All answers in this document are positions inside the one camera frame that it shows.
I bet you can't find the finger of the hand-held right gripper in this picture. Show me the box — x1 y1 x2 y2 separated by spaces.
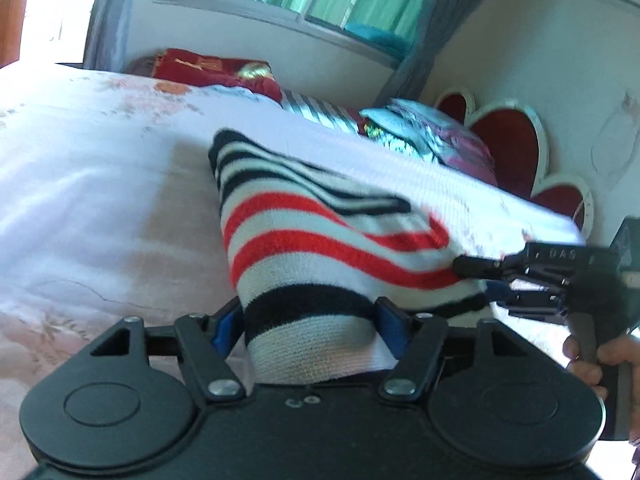
451 254 532 282
484 279 572 317

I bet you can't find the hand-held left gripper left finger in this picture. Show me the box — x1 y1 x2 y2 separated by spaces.
90 296 248 404

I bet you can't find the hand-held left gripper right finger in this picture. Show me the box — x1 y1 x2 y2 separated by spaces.
374 296 541 404

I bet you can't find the black white red striped sweater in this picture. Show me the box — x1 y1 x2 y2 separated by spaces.
206 129 502 387

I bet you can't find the person's right hand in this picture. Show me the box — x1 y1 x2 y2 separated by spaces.
562 334 640 401

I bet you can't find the red heart-shaped headboard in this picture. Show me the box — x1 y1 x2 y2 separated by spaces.
431 86 597 237

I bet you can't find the floral white bedsheet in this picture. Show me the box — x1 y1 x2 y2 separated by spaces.
0 61 587 480

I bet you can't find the striped folded blanket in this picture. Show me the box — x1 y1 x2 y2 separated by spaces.
279 88 367 135

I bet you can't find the grey curtain beside headboard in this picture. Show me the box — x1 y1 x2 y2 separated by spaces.
389 0 503 107

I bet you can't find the red gold cushion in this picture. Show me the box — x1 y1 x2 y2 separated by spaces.
151 48 284 105

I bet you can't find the grey curtain by doorway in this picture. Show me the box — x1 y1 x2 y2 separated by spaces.
81 0 137 70

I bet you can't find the white wall cable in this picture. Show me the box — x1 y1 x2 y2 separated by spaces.
589 89 640 177

